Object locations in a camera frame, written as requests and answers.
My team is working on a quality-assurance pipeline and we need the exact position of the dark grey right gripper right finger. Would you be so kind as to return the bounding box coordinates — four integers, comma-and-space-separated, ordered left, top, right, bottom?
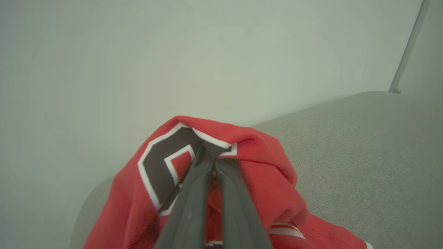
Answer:
215, 158, 272, 249

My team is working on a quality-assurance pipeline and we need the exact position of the red jersey with white trim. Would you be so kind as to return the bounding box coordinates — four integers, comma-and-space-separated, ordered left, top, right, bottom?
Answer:
83, 116, 374, 249

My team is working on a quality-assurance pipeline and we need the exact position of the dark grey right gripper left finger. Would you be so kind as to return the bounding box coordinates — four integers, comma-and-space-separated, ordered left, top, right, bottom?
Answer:
156, 160, 214, 249

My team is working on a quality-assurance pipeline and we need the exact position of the grey metal pole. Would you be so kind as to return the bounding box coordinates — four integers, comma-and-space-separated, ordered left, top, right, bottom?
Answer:
389, 0, 431, 94

